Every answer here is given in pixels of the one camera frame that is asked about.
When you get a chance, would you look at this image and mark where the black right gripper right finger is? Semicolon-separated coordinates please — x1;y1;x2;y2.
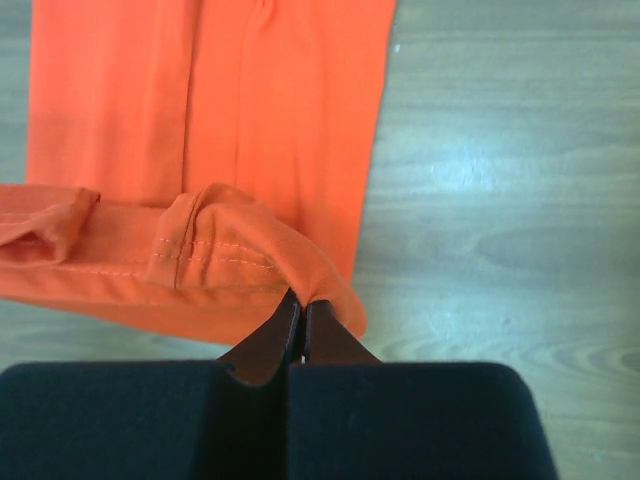
287;301;558;479

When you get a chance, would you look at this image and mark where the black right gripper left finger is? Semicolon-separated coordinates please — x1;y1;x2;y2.
1;293;301;479

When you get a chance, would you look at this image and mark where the orange t shirt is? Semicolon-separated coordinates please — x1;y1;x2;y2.
1;1;396;344

